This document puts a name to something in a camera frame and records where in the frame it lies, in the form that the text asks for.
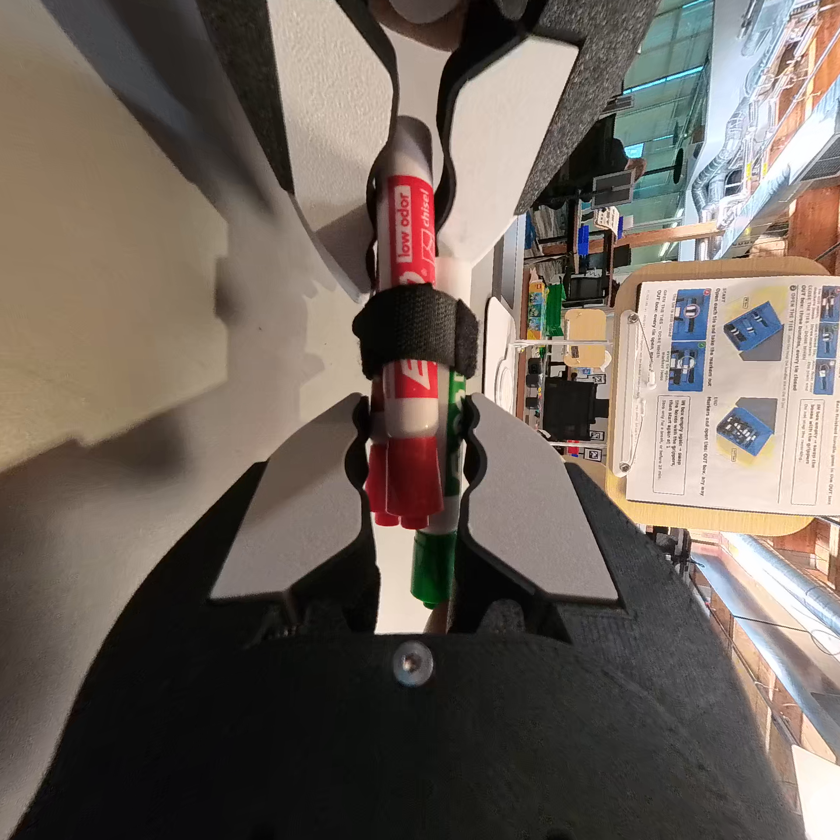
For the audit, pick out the green marker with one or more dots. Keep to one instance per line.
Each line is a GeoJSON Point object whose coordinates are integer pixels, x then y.
{"type": "Point", "coordinates": [433, 565]}

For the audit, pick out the silver air duct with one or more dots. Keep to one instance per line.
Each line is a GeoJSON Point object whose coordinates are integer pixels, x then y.
{"type": "Point", "coordinates": [788, 630]}

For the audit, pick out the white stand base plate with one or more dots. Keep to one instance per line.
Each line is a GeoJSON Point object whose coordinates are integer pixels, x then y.
{"type": "Point", "coordinates": [735, 394]}

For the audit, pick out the red marker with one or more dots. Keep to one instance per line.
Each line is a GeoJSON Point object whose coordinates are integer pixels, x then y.
{"type": "Point", "coordinates": [407, 223]}
{"type": "Point", "coordinates": [381, 486]}

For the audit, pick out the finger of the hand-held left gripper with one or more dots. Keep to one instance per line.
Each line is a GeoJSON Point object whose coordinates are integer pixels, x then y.
{"type": "Point", "coordinates": [505, 131]}
{"type": "Point", "coordinates": [328, 118]}

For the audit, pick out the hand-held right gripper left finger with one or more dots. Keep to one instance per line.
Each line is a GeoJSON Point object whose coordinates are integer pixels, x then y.
{"type": "Point", "coordinates": [289, 519]}

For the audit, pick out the green plastic bin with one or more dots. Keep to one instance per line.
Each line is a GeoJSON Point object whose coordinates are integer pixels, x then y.
{"type": "Point", "coordinates": [554, 309]}

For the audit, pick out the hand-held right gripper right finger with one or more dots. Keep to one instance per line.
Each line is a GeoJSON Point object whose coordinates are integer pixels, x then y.
{"type": "Point", "coordinates": [545, 519]}

